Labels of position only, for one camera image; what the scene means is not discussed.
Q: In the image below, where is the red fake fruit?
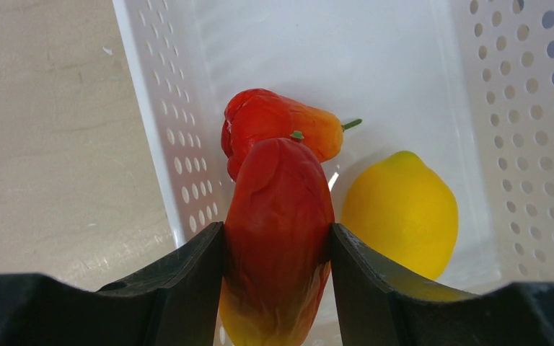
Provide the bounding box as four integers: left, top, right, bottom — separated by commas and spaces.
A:
219, 130, 335, 345

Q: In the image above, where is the white plastic basket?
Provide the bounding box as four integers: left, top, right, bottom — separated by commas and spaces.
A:
113, 1, 554, 295

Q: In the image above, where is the yellow fake lemon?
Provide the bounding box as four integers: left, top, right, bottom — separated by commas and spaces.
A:
340, 151, 459, 280

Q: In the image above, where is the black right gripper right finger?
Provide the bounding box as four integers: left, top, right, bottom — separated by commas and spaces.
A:
330, 223, 554, 345

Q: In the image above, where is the red fake pear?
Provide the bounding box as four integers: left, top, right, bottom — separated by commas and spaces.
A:
221, 88, 362, 180

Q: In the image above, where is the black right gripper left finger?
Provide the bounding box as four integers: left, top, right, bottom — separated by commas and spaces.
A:
0, 222, 223, 345

